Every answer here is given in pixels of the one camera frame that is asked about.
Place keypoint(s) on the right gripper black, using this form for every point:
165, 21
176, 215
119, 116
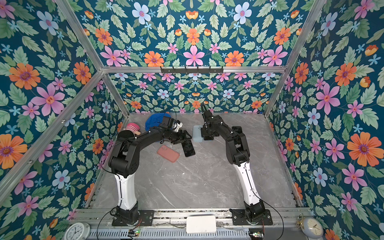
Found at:
204, 132

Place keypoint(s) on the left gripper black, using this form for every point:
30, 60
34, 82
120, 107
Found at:
180, 138

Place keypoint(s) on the light blue phone case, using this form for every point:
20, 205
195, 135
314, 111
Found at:
197, 134

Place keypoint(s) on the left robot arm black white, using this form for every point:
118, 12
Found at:
125, 162

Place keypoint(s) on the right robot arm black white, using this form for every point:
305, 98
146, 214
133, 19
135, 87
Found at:
238, 155

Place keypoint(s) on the black phone left middle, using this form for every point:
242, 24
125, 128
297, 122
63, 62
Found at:
188, 148

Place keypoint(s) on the pink phone case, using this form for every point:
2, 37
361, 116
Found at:
168, 154

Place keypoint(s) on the blue baseball cap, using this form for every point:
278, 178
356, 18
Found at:
155, 120

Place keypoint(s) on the plush doll pink hat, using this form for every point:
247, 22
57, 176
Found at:
131, 130

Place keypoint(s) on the white round clock left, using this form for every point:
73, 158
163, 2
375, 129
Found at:
78, 231

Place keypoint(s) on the cream alarm clock right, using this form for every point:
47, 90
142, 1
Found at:
311, 227

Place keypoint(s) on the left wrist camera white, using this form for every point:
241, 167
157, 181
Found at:
176, 125

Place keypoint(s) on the black hook bar on frame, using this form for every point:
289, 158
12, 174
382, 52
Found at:
191, 70

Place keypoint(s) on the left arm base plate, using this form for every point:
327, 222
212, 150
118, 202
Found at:
123, 218

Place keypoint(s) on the white box on rail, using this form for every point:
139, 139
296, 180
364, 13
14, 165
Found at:
201, 224

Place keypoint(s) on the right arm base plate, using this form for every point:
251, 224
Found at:
243, 217

